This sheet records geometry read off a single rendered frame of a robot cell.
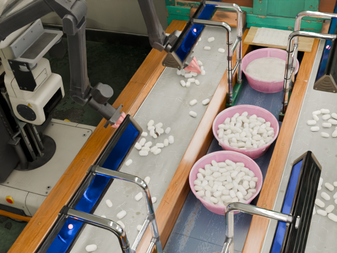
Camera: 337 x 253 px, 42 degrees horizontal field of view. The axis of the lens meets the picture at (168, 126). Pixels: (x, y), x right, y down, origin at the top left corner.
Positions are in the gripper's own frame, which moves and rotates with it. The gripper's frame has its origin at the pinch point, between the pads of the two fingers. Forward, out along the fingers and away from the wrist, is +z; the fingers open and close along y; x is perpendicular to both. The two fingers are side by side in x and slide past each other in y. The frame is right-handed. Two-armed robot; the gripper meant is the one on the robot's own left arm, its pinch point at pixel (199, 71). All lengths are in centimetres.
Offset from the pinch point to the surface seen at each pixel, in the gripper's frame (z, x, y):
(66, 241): -14, -28, -114
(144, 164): 0, 3, -59
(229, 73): 6.9, -20.7, -11.9
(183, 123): 5.4, -0.6, -32.6
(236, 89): 17.8, -7.5, -1.3
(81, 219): -14, -33, -109
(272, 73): 26.7, -17.6, 12.1
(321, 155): 49, -37, -34
